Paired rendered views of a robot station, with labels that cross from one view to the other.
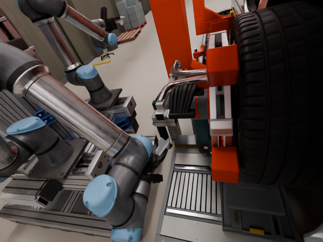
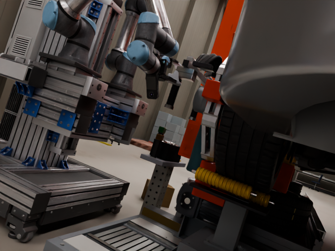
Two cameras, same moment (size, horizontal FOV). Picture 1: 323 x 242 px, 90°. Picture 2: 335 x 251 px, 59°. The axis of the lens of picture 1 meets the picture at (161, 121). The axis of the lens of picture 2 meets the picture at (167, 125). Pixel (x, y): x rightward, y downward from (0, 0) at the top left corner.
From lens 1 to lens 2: 1.09 m
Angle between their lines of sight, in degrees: 40
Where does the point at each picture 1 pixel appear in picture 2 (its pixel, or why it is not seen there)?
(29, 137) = (85, 25)
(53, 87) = not seen: outside the picture
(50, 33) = (130, 22)
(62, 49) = (127, 35)
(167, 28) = not seen: hidden behind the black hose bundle
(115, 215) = (149, 28)
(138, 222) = (149, 52)
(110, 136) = (165, 20)
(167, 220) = (82, 238)
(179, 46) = not seen: hidden behind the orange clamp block
